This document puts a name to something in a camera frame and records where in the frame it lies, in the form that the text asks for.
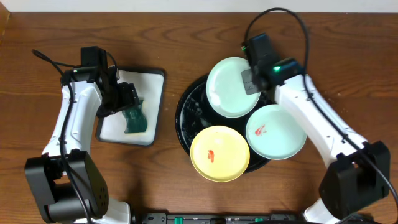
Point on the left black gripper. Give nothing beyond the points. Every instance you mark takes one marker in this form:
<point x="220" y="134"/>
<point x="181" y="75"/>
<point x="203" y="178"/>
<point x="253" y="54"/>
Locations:
<point x="125" y="99"/>

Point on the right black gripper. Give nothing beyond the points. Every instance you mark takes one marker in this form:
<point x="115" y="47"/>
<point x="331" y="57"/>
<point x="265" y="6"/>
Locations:
<point x="246" y="77"/>

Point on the mint plate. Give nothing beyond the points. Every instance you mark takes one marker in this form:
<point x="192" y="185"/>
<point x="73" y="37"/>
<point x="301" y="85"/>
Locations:
<point x="273" y="133"/>
<point x="225" y="88"/>

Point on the green yellow sponge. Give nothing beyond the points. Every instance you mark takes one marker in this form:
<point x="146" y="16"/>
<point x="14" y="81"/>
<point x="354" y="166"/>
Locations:
<point x="136" y="121"/>

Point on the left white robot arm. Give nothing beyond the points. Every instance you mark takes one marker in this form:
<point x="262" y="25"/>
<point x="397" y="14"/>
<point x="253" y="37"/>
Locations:
<point x="66" y="184"/>

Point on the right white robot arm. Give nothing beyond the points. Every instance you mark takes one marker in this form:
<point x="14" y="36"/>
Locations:
<point x="357" y="171"/>

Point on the white rectangular sponge tray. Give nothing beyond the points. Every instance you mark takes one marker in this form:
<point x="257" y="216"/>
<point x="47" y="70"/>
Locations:
<point x="149" y="84"/>

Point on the black round tray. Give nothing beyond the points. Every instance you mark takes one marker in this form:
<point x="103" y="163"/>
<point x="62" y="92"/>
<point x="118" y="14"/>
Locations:
<point x="194" y="114"/>

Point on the yellow plate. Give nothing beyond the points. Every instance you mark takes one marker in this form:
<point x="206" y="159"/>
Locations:
<point x="219" y="154"/>

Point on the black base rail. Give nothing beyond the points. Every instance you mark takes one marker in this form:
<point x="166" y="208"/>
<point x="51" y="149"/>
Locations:
<point x="189" y="218"/>

